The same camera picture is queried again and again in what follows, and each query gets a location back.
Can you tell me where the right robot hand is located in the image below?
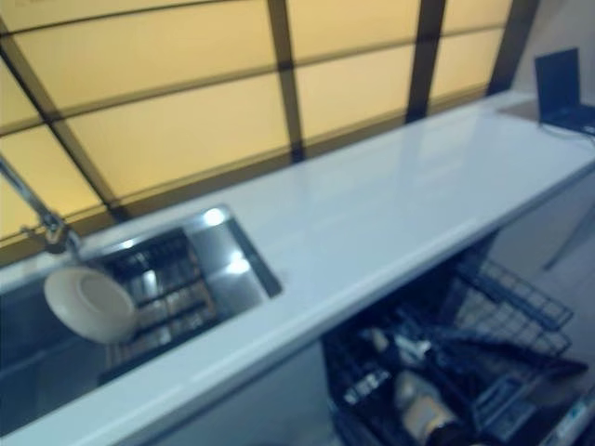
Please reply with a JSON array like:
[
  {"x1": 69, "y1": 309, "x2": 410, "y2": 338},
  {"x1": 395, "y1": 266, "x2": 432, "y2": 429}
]
[{"x1": 397, "y1": 334, "x2": 446, "y2": 373}]

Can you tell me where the built-in dishwasher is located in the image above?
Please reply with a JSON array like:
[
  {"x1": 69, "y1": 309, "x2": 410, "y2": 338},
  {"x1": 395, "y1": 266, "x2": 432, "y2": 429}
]
[{"x1": 319, "y1": 241, "x2": 595, "y2": 446}]

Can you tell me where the white cabinet door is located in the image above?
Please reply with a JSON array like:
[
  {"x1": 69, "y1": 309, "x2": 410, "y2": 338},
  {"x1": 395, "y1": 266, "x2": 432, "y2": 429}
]
[{"x1": 152, "y1": 346, "x2": 334, "y2": 446}]

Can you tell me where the stainless steel sink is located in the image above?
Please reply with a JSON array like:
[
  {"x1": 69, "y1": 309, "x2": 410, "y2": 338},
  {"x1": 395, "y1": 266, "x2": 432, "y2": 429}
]
[{"x1": 0, "y1": 206, "x2": 284, "y2": 387}]

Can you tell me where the tan flat board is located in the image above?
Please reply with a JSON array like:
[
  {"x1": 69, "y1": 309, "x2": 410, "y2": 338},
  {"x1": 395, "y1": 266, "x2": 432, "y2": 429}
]
[{"x1": 498, "y1": 98, "x2": 541, "y2": 123}]

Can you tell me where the black roll-up drying rack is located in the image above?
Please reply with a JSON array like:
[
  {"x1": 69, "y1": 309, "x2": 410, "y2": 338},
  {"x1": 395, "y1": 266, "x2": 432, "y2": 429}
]
[{"x1": 99, "y1": 230, "x2": 218, "y2": 369}]

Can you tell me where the black laptop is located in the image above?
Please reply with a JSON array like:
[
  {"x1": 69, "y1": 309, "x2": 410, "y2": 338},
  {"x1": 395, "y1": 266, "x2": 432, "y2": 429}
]
[{"x1": 533, "y1": 46, "x2": 595, "y2": 137}]

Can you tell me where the chrome gooseneck faucet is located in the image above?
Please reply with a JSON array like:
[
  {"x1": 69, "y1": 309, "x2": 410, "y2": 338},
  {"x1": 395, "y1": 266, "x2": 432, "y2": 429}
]
[{"x1": 0, "y1": 155, "x2": 81, "y2": 256}]

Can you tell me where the wire grid dishwasher basket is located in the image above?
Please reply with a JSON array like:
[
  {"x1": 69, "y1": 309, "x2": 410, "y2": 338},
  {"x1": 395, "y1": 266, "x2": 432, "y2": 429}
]
[{"x1": 457, "y1": 258, "x2": 576, "y2": 355}]

